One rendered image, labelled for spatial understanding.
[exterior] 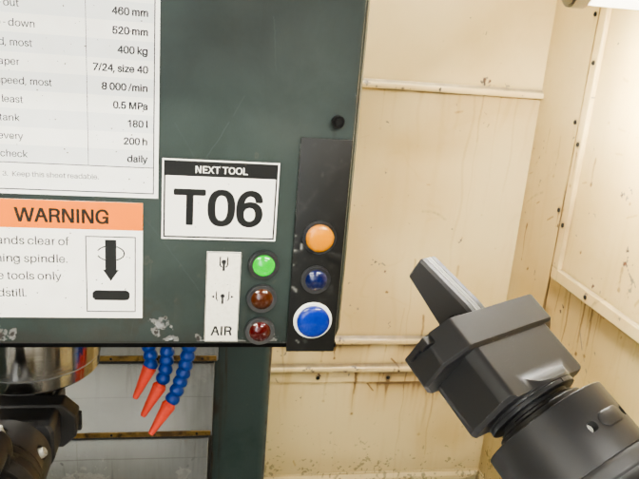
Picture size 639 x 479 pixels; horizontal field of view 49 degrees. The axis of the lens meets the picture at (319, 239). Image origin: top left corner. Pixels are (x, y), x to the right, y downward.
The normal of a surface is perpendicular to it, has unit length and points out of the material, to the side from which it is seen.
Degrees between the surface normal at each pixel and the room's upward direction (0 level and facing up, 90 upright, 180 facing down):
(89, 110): 90
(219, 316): 90
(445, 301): 90
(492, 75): 90
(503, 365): 30
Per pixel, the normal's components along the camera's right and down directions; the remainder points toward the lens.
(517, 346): 0.38, -0.69
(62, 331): 0.16, 0.31
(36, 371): 0.41, 0.30
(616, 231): -0.98, -0.03
